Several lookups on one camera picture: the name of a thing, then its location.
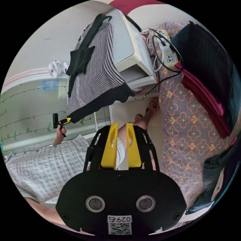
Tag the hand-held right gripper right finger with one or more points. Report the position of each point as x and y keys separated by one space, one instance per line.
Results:
x=133 y=150

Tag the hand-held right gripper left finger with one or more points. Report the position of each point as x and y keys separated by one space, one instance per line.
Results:
x=108 y=150

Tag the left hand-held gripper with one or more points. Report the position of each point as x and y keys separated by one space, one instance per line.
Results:
x=62 y=126

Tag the black striped sleeve shirt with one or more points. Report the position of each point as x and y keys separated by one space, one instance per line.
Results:
x=98 y=71

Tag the person's right forearm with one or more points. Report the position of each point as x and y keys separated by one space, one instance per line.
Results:
x=45 y=210

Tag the person's left forearm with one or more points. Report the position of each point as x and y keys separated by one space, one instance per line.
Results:
x=57 y=142

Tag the person's left hand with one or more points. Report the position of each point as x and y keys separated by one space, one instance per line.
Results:
x=60 y=134

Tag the small white fan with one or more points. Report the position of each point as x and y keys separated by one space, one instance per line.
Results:
x=55 y=69

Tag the bed with patterned sheet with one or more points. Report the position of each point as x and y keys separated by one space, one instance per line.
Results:
x=188 y=135

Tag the dark folded garment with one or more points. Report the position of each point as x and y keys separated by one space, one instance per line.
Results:
x=212 y=169

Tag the white table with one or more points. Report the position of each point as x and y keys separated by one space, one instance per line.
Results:
x=130 y=47

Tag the white power strip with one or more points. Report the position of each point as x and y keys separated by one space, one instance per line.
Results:
x=169 y=54

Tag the pile of clothes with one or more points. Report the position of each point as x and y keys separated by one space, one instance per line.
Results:
x=207 y=71

